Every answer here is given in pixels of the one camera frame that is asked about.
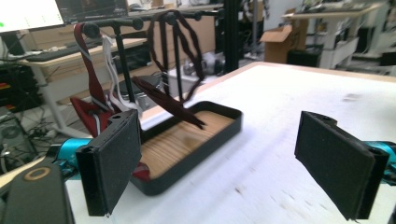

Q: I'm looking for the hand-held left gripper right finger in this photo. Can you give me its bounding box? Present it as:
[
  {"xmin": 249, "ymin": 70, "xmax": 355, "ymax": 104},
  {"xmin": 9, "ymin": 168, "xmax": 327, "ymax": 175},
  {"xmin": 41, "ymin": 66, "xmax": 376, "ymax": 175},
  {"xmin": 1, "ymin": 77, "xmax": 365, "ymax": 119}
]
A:
[{"xmin": 293, "ymin": 110, "xmax": 390, "ymax": 221}]

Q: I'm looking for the black rack with wooden tray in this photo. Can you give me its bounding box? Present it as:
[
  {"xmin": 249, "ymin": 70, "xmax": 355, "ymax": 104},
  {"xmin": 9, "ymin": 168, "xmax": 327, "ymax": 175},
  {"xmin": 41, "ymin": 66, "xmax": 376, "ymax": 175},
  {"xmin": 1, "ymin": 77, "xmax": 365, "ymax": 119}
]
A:
[{"xmin": 81, "ymin": 8, "xmax": 244, "ymax": 197}]

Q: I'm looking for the white foam mat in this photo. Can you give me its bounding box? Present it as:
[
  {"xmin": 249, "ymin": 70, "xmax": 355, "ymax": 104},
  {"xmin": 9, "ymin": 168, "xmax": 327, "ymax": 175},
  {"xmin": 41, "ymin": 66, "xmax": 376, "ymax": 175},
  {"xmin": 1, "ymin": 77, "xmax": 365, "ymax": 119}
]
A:
[{"xmin": 64, "ymin": 63, "xmax": 396, "ymax": 224}]

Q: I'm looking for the bright computer monitor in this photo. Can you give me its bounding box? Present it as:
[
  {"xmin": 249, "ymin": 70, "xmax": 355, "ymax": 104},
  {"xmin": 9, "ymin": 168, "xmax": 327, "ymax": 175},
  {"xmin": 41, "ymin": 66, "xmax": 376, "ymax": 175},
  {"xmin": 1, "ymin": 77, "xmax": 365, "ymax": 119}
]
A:
[{"xmin": 0, "ymin": 0, "xmax": 66, "ymax": 35}]

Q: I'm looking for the dark computer monitor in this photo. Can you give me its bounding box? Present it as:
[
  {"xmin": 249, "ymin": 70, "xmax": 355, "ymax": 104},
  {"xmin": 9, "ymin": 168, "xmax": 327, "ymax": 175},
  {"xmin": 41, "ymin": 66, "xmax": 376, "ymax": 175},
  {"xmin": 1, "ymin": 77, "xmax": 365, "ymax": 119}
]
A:
[{"xmin": 55, "ymin": 0, "xmax": 131, "ymax": 25}]

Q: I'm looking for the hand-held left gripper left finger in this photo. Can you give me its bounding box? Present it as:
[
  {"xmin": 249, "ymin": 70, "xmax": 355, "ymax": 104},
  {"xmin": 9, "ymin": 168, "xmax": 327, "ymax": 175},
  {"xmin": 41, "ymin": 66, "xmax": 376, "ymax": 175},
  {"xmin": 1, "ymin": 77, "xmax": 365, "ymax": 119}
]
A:
[{"xmin": 75, "ymin": 109, "xmax": 143, "ymax": 217}]

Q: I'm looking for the brown cardboard box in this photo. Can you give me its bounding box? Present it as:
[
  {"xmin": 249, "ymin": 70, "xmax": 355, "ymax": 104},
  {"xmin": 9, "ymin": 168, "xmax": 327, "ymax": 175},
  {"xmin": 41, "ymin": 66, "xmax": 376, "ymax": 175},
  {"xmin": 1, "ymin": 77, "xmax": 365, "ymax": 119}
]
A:
[{"xmin": 259, "ymin": 8, "xmax": 306, "ymax": 65}]

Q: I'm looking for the black metal frame strut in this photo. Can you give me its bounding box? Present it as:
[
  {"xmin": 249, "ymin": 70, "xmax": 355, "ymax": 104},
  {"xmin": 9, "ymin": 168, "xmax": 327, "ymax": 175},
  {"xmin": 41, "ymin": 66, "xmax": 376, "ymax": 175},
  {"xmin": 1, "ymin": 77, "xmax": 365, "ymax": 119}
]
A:
[{"xmin": 221, "ymin": 0, "xmax": 241, "ymax": 75}]

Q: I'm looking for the black keyboard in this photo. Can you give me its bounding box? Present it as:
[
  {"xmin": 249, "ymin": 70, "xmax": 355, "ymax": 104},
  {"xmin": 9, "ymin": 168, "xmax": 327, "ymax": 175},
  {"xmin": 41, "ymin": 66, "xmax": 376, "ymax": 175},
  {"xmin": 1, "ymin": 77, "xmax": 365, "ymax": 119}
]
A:
[{"xmin": 25, "ymin": 41, "xmax": 106, "ymax": 63}]

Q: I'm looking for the striped dark red bow tie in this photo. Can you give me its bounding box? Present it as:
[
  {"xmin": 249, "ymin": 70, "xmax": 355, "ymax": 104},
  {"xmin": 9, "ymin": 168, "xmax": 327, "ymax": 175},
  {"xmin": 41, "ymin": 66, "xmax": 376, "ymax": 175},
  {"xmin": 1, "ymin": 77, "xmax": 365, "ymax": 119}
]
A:
[{"xmin": 69, "ymin": 22, "xmax": 151, "ymax": 183}]

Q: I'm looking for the black computer tower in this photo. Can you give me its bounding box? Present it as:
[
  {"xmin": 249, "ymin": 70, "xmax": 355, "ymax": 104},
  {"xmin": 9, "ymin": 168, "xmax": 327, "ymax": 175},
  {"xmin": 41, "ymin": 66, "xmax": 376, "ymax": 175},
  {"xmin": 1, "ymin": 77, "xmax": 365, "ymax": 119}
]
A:
[{"xmin": 0, "ymin": 105, "xmax": 35, "ymax": 164}]

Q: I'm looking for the white standing desk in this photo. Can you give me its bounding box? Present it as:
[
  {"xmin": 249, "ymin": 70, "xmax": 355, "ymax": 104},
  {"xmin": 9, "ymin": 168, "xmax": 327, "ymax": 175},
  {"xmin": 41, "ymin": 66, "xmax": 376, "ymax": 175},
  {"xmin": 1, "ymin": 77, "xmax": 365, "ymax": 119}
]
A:
[{"xmin": 280, "ymin": 0, "xmax": 389, "ymax": 71}]

